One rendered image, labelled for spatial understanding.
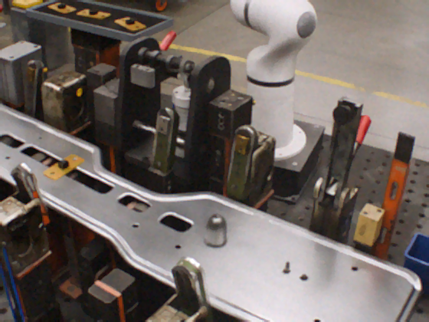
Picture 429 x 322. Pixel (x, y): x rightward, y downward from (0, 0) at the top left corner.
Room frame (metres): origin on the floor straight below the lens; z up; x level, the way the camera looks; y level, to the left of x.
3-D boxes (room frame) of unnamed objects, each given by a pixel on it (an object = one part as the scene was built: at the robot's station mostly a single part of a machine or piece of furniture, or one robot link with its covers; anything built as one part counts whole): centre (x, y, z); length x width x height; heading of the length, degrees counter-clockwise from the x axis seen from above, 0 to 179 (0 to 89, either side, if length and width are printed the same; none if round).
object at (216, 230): (0.72, -0.01, 1.02); 0.03 x 0.03 x 0.07
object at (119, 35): (1.31, 0.29, 1.16); 0.37 x 0.14 x 0.02; 57
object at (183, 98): (1.02, 0.08, 0.94); 0.18 x 0.13 x 0.49; 57
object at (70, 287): (0.92, 0.27, 0.84); 0.13 x 0.05 x 0.29; 147
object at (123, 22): (1.24, 0.20, 1.17); 0.08 x 0.04 x 0.01; 39
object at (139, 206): (0.81, 0.13, 0.84); 0.12 x 0.05 x 0.29; 147
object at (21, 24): (1.45, 0.51, 0.92); 0.08 x 0.08 x 0.44; 57
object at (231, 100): (0.96, -0.03, 0.91); 0.07 x 0.05 x 0.42; 147
